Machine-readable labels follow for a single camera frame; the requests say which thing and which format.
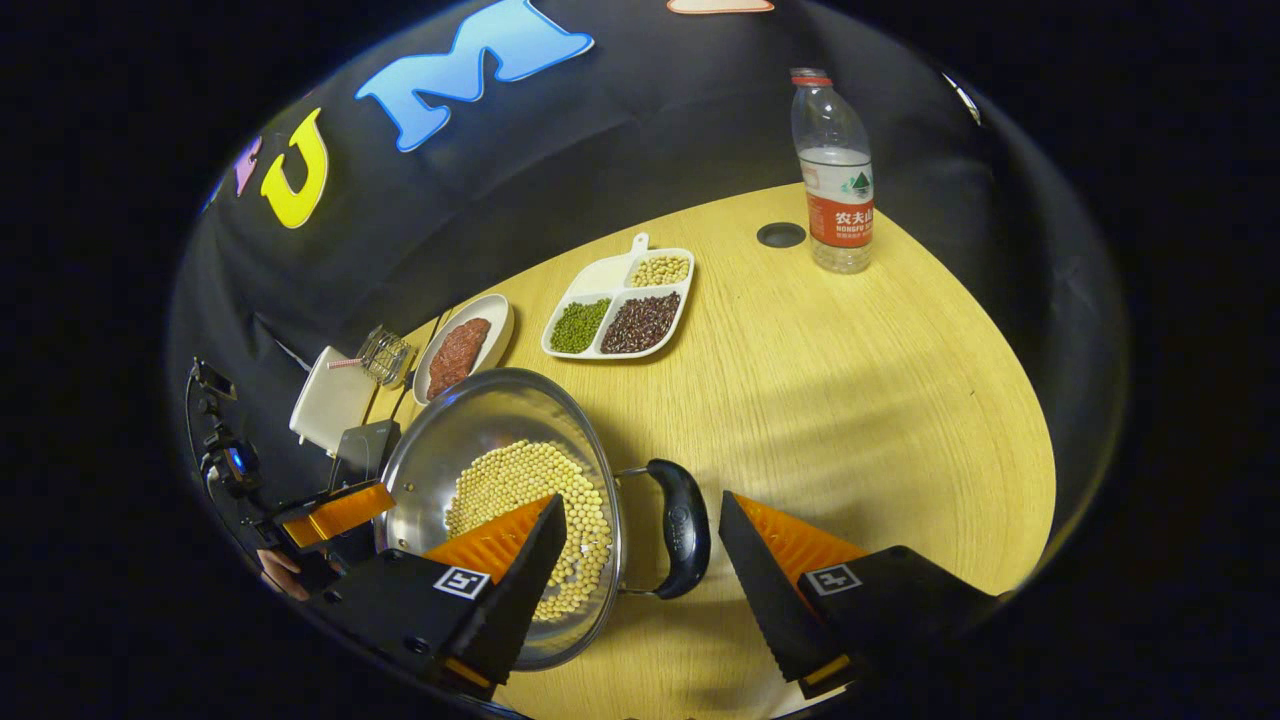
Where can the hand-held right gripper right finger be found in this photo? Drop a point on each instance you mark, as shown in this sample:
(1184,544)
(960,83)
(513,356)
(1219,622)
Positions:
(765,590)

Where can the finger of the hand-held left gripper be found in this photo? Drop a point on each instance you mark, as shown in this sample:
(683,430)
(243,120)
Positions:
(335,513)

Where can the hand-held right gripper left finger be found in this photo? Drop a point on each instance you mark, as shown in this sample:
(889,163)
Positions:
(515,590)

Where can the black induction cooktop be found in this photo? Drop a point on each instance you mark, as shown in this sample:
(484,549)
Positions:
(365,450)

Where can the layer of soybeans in pot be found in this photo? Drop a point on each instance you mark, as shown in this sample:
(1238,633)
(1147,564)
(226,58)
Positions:
(510,480)

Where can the white toaster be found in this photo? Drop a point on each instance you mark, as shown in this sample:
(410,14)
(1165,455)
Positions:
(330,400)

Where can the pink stick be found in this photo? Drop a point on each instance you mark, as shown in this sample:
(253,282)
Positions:
(345,364)

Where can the red-brown meat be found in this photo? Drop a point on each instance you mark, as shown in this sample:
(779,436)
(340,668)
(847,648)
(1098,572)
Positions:
(458,355)

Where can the white oval plate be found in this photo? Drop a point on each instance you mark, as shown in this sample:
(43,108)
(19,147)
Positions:
(497,325)

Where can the pile of green beans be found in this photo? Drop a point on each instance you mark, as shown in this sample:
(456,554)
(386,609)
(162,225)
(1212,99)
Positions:
(580,326)

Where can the pile of dark red beans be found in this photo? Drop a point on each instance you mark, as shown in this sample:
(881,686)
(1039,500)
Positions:
(640,322)

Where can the white divided dish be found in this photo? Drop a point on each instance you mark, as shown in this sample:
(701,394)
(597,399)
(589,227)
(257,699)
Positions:
(600,280)

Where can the small pile of soybeans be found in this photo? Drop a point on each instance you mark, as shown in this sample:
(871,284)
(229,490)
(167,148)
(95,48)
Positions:
(660,271)

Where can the clear water bottle red label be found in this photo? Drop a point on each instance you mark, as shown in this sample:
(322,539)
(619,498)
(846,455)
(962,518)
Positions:
(835,170)

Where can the black backdrop cloth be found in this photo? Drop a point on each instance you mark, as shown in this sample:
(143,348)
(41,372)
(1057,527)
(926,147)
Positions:
(650,120)

